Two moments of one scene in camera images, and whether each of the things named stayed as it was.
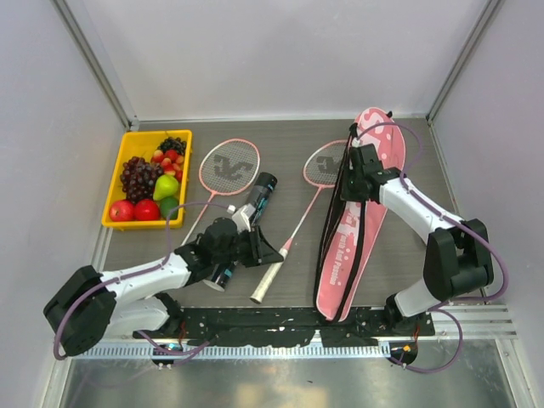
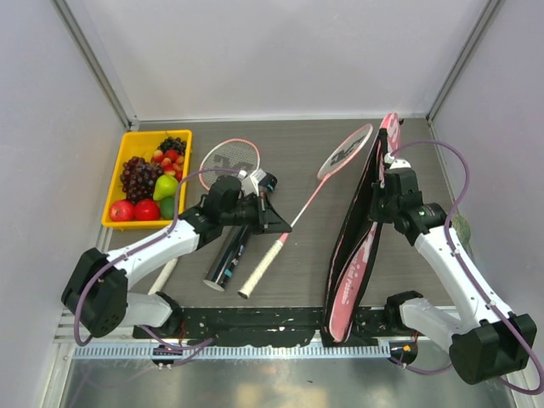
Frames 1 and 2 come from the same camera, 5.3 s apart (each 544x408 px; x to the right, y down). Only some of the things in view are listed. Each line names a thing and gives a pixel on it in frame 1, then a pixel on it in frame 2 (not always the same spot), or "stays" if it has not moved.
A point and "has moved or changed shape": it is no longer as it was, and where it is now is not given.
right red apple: [146, 210] stays
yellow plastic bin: [143, 144] stays
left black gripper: [260, 251] to [276, 223]
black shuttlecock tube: [257, 198] stays
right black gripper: [346, 194] to [375, 214]
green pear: [165, 186] stays
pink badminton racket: [324, 165] has moved or changed shape
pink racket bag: [357, 224] has moved or changed shape
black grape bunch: [172, 143] stays
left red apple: [121, 211] stays
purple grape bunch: [138, 178] stays
